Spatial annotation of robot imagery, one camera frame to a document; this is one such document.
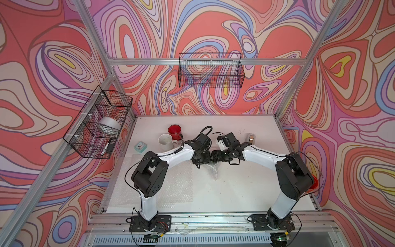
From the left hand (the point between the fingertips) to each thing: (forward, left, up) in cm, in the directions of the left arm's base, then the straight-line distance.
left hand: (210, 162), depth 90 cm
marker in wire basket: (-5, +51, +21) cm, 55 cm away
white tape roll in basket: (+4, +49, +28) cm, 57 cm away
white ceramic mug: (+15, +29, +1) cm, 32 cm away
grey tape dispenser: (+18, -28, +1) cm, 33 cm away
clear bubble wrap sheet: (-13, +18, -5) cm, 23 cm away
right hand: (+1, -3, 0) cm, 3 cm away
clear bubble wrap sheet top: (-5, 0, +4) cm, 6 cm away
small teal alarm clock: (+13, +45, -2) cm, 47 cm away
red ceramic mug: (+24, +23, +2) cm, 33 cm away
